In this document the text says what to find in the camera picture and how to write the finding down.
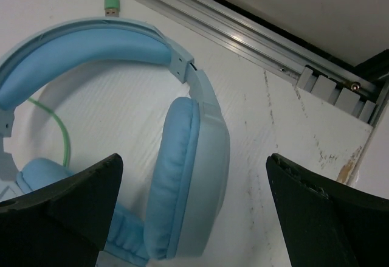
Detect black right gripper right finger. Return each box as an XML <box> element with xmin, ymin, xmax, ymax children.
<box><xmin>266</xmin><ymin>153</ymin><xmax>388</xmax><ymax>266</ymax></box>

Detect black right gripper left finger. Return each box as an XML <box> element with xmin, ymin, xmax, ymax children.
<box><xmin>1</xmin><ymin>154</ymin><xmax>123</xmax><ymax>266</ymax></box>

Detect light blue headphones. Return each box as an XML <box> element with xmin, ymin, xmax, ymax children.
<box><xmin>1</xmin><ymin>17</ymin><xmax>230</xmax><ymax>266</ymax></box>

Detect green headphone cable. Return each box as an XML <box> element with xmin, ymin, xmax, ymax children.
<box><xmin>26</xmin><ymin>0</ymin><xmax>121</xmax><ymax>170</ymax></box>

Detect aluminium frame rail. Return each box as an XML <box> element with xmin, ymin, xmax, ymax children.
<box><xmin>138</xmin><ymin>0</ymin><xmax>388</xmax><ymax>127</ymax></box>

